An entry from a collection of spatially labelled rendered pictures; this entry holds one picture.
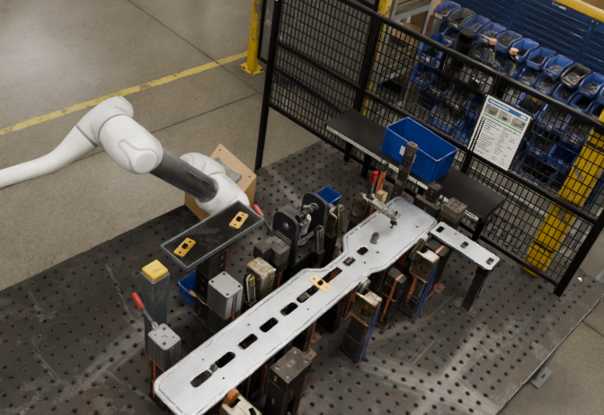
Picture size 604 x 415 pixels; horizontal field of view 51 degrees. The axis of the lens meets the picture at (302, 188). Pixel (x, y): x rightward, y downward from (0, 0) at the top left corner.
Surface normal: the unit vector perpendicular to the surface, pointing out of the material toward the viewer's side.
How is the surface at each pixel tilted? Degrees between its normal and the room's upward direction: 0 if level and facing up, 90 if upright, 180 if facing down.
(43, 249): 0
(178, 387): 0
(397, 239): 0
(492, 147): 90
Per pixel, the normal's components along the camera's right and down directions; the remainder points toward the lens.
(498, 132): -0.66, 0.41
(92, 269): 0.14, -0.76
